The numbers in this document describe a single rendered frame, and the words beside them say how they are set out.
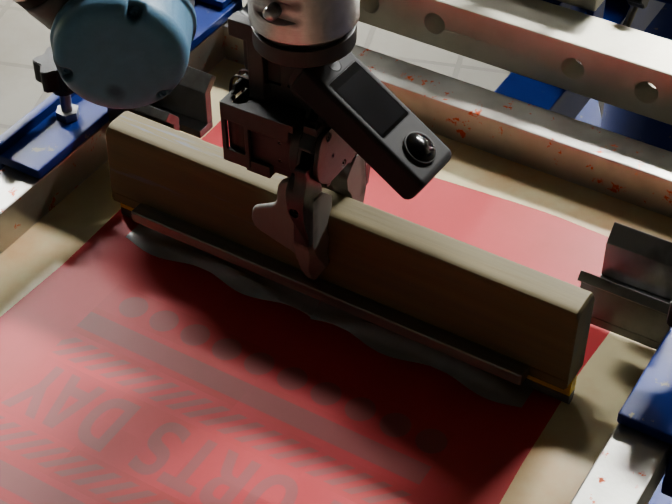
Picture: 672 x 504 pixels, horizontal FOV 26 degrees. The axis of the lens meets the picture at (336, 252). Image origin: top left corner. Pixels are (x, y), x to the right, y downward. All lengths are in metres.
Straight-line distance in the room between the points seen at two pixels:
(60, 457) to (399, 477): 0.24
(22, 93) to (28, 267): 1.85
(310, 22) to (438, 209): 0.32
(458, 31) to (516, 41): 0.06
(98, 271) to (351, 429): 0.26
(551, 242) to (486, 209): 0.07
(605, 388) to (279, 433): 0.24
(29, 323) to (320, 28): 0.35
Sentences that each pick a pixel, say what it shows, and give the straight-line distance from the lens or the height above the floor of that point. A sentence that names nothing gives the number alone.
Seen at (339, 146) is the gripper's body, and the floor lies 1.11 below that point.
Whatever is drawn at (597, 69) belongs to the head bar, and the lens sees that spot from 1.28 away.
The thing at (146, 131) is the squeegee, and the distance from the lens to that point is 1.15.
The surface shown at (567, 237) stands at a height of 0.95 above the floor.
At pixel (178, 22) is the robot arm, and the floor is 1.32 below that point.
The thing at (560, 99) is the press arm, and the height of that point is 0.92.
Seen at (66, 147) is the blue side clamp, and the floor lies 1.00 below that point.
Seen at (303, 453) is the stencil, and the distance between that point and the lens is 1.04.
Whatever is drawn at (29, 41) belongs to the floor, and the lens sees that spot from 3.19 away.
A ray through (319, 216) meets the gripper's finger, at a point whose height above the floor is 1.06.
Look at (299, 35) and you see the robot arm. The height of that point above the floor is 1.22.
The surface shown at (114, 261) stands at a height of 0.95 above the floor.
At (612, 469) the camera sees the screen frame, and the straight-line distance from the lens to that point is 1.00.
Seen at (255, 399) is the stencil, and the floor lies 0.95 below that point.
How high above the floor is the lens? 1.75
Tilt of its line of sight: 42 degrees down
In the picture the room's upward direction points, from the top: straight up
